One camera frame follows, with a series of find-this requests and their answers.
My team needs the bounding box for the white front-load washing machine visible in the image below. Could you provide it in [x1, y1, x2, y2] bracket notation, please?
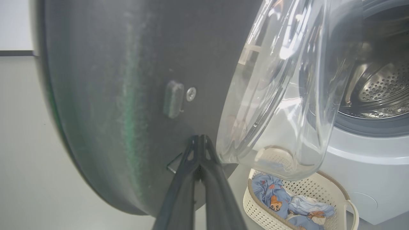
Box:
[299, 0, 409, 226]

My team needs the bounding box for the cream perforated laundry basket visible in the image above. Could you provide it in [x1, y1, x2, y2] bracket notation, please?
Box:
[243, 169, 360, 230]

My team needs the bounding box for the washing machine door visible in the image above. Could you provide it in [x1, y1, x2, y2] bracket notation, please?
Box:
[30, 0, 363, 218]

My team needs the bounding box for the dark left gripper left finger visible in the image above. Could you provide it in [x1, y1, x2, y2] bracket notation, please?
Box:
[153, 135, 201, 230]

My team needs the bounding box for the light blue cartoon garment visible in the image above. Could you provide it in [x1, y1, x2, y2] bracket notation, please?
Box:
[286, 195, 335, 230]

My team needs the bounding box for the steel washing machine drum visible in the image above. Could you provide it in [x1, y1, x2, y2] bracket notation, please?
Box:
[339, 19, 409, 119]

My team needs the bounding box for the blue cartoon print garment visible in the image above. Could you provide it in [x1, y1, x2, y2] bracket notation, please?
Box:
[252, 173, 293, 219]

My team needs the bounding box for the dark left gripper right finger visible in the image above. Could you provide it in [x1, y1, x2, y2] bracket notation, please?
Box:
[201, 135, 247, 230]

